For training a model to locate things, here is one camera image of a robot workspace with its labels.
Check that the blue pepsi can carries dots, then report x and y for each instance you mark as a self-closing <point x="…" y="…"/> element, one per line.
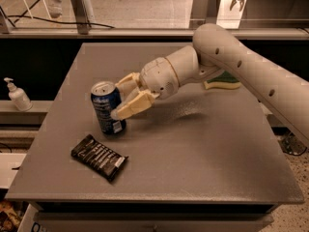
<point x="105" y="97"/>

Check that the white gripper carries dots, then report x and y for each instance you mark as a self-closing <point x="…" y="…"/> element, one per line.
<point x="158" y="76"/>

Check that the grey metal post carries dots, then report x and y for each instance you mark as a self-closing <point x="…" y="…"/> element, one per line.
<point x="81" y="17"/>
<point x="212" y="11"/>

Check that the green yellow sponge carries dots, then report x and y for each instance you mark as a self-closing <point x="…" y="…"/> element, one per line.
<point x="223" y="81"/>

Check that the grey metal post right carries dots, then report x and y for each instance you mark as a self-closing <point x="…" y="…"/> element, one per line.
<point x="212" y="11"/>

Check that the grey metal post left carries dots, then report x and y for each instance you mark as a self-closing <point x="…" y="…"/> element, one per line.
<point x="81" y="17"/>

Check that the black rxbar chocolate wrapper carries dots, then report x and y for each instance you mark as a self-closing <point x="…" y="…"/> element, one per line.
<point x="100" y="158"/>

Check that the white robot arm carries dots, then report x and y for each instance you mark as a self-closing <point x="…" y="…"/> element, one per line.
<point x="213" y="51"/>

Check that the white pump lotion bottle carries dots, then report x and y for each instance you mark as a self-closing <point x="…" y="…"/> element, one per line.
<point x="18" y="96"/>

